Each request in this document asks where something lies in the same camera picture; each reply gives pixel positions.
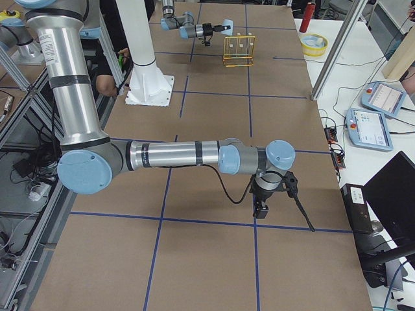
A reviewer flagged blue teach pendant near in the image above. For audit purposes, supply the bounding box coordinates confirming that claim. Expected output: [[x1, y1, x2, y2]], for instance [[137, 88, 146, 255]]
[[346, 108, 394, 152]]

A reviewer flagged black orange usb hub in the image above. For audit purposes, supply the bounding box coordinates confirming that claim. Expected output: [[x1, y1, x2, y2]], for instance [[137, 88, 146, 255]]
[[324, 127, 338, 143]]

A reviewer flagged blue teach pendant far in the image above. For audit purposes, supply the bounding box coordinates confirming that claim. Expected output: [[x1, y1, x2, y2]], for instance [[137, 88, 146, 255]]
[[361, 82, 407, 118]]

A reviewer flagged black computer box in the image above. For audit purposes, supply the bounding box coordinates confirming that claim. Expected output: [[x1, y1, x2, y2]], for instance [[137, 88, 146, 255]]
[[340, 183, 374, 235]]

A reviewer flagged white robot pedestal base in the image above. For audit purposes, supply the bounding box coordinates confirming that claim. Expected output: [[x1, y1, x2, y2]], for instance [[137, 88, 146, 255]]
[[116, 0, 174, 107]]

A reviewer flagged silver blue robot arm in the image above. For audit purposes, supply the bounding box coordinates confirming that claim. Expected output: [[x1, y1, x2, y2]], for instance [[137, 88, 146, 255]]
[[20, 1, 298, 219], [160, 0, 233, 46]]

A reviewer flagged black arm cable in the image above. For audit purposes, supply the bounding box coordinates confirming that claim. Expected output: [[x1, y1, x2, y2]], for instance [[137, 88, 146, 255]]
[[194, 163, 316, 233]]

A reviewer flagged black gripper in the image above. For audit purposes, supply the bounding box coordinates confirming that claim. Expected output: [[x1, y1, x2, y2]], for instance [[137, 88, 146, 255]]
[[250, 170, 298, 218], [202, 23, 223, 36]]

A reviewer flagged black monitor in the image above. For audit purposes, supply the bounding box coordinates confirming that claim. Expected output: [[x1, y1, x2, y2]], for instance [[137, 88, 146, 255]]
[[363, 151, 414, 242]]

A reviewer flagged light blue plastic cup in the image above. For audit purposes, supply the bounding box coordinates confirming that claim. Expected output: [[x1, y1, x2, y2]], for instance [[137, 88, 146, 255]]
[[220, 19, 233, 36]]

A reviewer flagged blue teach pendant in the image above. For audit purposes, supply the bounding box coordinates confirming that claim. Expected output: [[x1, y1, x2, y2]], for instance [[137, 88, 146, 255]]
[[361, 82, 407, 118], [346, 108, 394, 152]]

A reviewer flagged grey aluminium frame post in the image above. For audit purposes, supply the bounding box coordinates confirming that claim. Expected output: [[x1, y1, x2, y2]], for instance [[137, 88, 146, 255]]
[[311, 0, 367, 100]]

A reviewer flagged gold wire cup holder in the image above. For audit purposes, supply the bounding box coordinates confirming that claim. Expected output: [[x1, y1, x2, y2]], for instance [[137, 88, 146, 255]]
[[222, 33, 256, 67]]

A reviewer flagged yellow tape roll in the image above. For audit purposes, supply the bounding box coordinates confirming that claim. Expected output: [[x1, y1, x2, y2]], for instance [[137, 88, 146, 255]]
[[300, 34, 328, 57]]

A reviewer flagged red bottle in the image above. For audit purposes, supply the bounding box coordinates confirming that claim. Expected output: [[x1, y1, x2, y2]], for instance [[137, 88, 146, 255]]
[[299, 1, 316, 33]]

